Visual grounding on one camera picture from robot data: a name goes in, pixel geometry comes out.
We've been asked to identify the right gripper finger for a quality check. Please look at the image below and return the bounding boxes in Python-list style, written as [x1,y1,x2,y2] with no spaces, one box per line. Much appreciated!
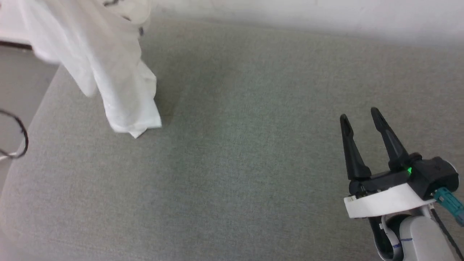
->
[370,107,410,171]
[340,114,372,181]

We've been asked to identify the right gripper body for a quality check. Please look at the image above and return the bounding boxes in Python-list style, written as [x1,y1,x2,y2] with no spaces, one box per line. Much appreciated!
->
[344,170,435,219]

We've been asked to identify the white long-sleeve garment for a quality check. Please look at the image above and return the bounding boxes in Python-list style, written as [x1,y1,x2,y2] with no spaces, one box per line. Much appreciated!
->
[14,0,162,139]

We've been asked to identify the right teal cable connector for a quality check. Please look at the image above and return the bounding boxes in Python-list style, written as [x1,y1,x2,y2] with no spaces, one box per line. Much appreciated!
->
[433,187,464,226]

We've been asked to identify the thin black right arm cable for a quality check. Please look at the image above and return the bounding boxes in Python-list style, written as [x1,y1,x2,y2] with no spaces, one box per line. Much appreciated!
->
[431,207,464,256]

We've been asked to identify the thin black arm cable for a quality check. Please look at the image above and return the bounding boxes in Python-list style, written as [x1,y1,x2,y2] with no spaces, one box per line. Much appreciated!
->
[431,207,464,256]
[0,109,29,160]

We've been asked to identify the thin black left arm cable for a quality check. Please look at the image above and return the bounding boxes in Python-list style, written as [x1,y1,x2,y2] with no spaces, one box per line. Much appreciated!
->
[0,109,29,160]

